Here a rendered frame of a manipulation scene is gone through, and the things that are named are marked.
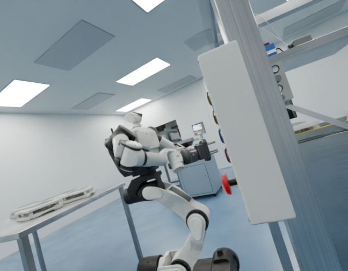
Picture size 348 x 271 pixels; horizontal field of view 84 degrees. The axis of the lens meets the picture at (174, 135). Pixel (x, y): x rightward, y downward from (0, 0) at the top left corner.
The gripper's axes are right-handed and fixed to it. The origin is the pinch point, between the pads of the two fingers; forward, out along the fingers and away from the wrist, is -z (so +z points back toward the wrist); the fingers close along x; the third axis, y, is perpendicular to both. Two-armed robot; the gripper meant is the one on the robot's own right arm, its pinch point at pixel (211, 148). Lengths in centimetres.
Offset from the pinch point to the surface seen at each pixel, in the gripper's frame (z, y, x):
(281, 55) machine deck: -35, 32, -34
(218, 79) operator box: 33, 79, -14
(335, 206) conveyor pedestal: -41, 27, 44
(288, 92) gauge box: -32.9, 30.6, -16.0
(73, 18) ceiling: 60, -133, -193
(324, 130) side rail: -43, 33, 7
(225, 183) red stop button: 33, 71, 2
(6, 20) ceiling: 126, -127, -193
